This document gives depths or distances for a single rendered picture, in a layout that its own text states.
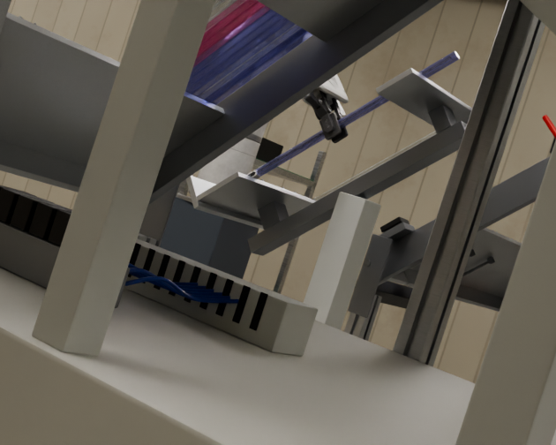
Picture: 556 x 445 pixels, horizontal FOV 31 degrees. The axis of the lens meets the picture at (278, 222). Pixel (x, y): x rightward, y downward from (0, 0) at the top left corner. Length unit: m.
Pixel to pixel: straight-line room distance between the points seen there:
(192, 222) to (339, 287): 0.63
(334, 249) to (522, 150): 4.12
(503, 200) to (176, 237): 0.78
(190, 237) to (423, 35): 4.05
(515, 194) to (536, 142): 3.86
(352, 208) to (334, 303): 0.17
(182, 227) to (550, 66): 3.89
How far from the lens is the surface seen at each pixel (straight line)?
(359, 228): 1.82
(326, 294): 1.82
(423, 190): 6.00
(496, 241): 2.29
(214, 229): 2.32
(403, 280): 2.19
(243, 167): 2.39
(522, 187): 2.03
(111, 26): 7.35
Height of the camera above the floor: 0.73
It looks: level
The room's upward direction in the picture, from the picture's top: 18 degrees clockwise
